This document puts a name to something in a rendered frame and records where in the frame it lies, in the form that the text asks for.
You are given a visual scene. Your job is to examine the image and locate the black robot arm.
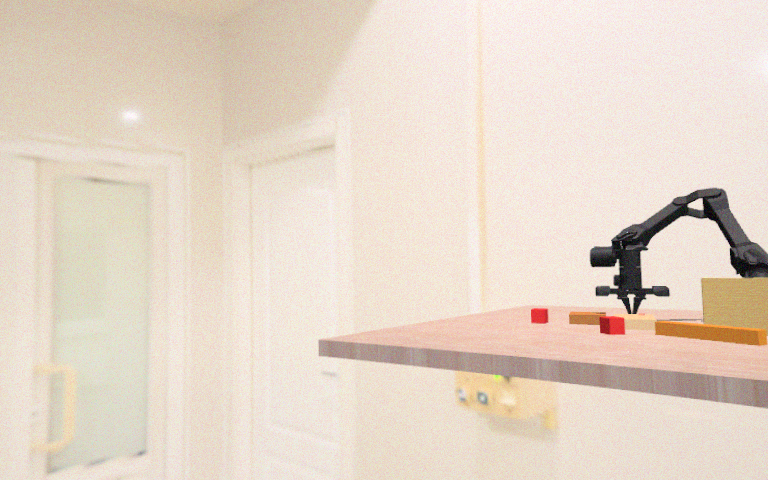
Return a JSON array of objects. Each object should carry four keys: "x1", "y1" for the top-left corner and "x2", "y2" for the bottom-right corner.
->
[{"x1": 589, "y1": 187, "x2": 768, "y2": 279}]

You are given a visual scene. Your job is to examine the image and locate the red cube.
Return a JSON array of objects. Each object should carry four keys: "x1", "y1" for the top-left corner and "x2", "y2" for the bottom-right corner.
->
[
  {"x1": 531, "y1": 308, "x2": 548, "y2": 324},
  {"x1": 599, "y1": 316, "x2": 625, "y2": 335}
]

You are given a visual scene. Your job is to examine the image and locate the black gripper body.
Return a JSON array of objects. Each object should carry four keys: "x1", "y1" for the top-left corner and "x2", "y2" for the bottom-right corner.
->
[{"x1": 596, "y1": 266, "x2": 669, "y2": 298}]

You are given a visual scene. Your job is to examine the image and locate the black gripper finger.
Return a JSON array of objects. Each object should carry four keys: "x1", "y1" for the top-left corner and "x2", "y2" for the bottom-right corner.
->
[
  {"x1": 618, "y1": 297, "x2": 632, "y2": 314},
  {"x1": 632, "y1": 297, "x2": 646, "y2": 314}
]

